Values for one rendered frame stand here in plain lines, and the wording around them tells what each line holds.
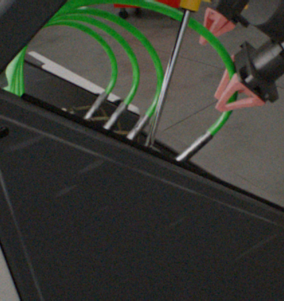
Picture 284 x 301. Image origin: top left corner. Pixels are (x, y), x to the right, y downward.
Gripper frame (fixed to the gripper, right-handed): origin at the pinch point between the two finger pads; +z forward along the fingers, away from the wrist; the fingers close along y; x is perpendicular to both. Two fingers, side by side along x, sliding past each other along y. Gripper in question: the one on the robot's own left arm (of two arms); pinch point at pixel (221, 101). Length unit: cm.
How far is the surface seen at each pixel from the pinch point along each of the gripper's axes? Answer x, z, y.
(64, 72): -3, 60, -68
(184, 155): 0.6, 9.6, 5.2
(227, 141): 123, 101, -157
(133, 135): -0.9, 22.5, -9.0
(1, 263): -28, 4, 43
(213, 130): 1.7, 3.8, 2.9
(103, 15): -20.9, 6.9, -13.2
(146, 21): 118, 183, -392
